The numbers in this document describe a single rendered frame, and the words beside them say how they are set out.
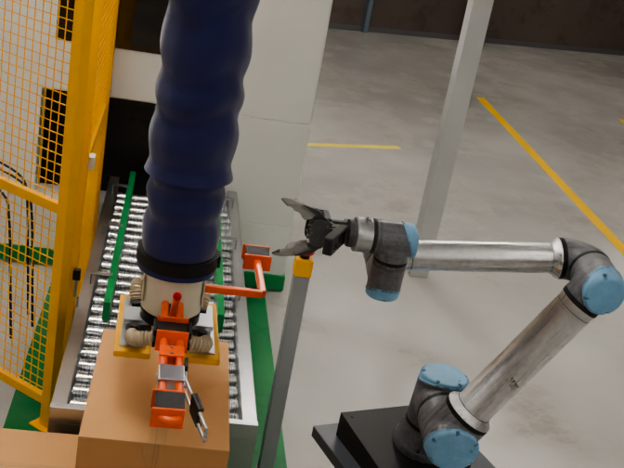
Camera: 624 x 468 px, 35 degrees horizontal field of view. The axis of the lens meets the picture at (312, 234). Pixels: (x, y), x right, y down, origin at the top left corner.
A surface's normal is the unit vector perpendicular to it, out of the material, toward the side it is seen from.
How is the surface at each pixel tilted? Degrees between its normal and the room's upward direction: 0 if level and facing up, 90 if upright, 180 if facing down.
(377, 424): 5
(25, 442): 0
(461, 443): 99
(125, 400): 0
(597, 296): 87
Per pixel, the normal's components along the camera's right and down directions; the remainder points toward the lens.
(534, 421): 0.17, -0.92
